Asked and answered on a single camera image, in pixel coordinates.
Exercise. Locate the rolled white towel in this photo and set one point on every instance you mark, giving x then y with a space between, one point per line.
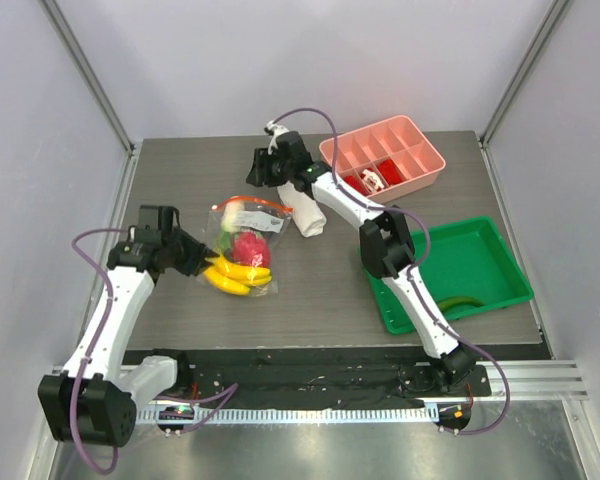
306 214

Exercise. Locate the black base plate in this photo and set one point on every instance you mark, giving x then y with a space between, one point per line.
320 378

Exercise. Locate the yellow fake banana bunch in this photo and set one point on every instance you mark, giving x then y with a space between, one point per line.
236 279

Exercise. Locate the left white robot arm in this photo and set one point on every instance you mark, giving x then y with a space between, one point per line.
91 400

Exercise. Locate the red fake food piece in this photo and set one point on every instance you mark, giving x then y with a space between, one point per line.
390 172

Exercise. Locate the pink compartment tray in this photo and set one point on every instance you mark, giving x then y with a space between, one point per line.
397 138

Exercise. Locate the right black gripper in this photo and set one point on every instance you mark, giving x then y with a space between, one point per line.
260 169

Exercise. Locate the white fake radish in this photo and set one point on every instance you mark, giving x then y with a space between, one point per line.
231 211

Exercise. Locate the clear orange zip top bag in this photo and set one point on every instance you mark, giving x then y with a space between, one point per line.
267 218

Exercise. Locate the green fake chili pepper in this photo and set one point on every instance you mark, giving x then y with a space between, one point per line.
458 301

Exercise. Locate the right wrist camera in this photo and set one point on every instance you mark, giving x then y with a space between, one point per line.
274 131

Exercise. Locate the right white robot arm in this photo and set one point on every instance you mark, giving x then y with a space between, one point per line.
386 246

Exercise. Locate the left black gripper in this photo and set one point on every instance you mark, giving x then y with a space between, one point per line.
198 253

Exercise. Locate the red white fake food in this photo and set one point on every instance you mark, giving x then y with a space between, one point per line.
372 181

